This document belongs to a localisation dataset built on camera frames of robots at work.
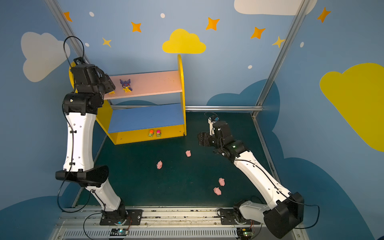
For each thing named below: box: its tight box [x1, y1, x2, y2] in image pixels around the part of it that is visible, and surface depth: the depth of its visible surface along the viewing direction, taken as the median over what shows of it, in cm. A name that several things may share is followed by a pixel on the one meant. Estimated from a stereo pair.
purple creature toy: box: [119, 79, 133, 93], surface depth 73 cm
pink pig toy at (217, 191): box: [213, 187, 222, 196], surface depth 84 cm
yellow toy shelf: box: [68, 54, 187, 145], surface depth 94 cm
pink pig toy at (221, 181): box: [218, 177, 226, 187], surface depth 88 cm
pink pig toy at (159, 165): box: [156, 160, 163, 170], surface depth 93 cm
